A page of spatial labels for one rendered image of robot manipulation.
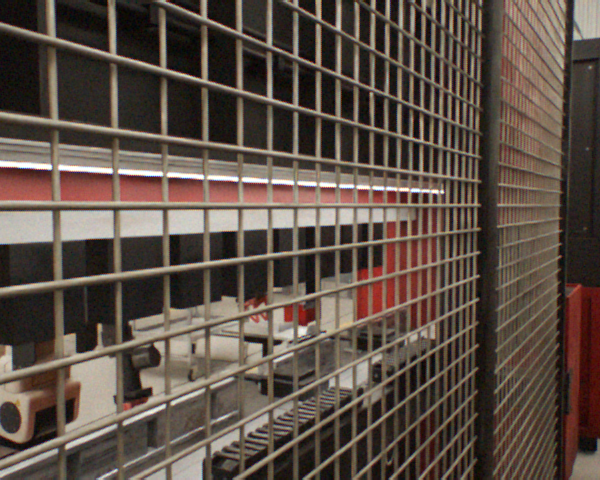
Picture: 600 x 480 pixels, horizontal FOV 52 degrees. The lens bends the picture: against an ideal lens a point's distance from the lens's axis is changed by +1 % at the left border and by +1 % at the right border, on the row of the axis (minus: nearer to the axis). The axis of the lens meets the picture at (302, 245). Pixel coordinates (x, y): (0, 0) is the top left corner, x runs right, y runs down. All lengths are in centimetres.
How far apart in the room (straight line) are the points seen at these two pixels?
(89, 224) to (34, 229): 11
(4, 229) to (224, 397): 72
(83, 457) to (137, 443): 14
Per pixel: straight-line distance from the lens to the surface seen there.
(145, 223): 127
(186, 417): 146
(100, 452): 129
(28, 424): 220
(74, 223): 115
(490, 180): 69
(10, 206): 20
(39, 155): 86
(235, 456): 94
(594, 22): 881
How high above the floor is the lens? 140
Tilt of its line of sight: 4 degrees down
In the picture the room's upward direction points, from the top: straight up
